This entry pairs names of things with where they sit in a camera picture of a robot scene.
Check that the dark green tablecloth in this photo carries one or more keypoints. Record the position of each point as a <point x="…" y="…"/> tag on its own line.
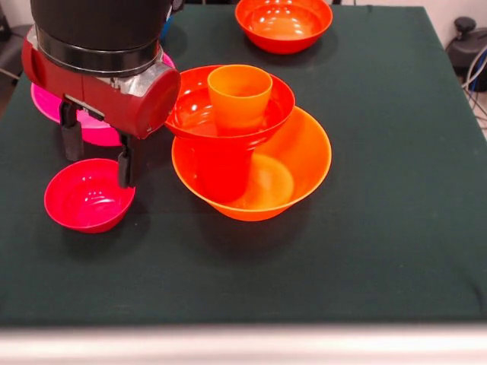
<point x="380" y="228"/>

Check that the large pink bowl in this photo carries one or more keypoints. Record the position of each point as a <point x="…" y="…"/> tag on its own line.
<point x="95" y="131"/>

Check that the large blue bowl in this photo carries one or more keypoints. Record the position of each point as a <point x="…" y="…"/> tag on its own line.
<point x="166" y="28"/>

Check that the small crimson bowl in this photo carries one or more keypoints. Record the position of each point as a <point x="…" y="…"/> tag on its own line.
<point x="89" y="205"/>

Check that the orange plastic cup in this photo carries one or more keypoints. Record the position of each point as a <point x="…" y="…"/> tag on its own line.
<point x="239" y="99"/>

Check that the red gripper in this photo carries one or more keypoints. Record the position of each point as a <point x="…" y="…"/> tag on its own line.
<point x="106" y="100"/>

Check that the red-orange plastic bowl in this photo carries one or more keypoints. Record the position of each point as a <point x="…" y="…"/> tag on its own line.
<point x="190" y="114"/>
<point x="283" y="34"/>

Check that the red-orange plastic cup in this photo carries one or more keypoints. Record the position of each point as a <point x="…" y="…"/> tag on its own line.
<point x="224" y="175"/>

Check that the large orange bowl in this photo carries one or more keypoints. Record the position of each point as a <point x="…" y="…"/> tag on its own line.
<point x="304" y="152"/>

